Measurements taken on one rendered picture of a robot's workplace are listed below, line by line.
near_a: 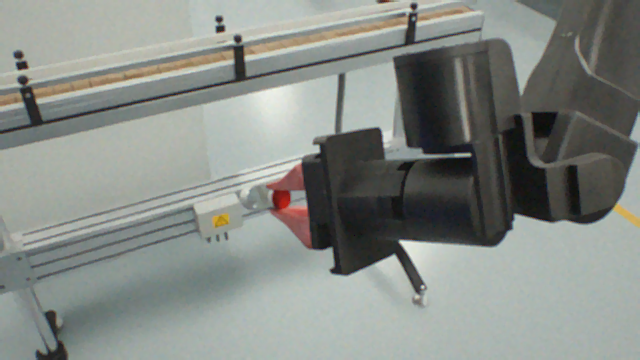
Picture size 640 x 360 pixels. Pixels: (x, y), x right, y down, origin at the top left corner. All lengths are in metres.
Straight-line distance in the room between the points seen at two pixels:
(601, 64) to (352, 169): 0.17
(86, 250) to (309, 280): 0.83
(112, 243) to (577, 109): 1.36
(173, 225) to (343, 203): 1.24
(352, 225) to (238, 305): 1.64
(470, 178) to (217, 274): 1.83
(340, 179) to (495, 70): 0.13
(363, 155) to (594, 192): 0.16
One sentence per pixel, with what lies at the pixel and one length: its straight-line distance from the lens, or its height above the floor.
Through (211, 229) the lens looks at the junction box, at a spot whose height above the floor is 0.48.
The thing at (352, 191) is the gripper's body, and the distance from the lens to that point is 0.40.
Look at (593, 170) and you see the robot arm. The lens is 0.38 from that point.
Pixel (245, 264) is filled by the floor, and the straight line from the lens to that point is 2.16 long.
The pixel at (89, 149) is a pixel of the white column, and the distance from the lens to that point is 2.12.
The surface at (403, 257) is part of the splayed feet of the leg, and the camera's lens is 2.03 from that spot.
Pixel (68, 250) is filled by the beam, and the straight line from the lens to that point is 1.59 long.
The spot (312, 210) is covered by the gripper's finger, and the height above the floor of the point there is 1.25.
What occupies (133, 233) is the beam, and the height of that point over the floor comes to 0.50.
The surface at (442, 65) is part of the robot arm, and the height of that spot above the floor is 1.38.
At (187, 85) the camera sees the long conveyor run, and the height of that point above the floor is 0.90.
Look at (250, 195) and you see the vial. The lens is 0.51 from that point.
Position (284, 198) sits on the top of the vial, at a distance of 0.49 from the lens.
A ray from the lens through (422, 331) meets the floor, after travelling 1.97.
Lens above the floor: 1.52
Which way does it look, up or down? 38 degrees down
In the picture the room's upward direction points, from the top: straight up
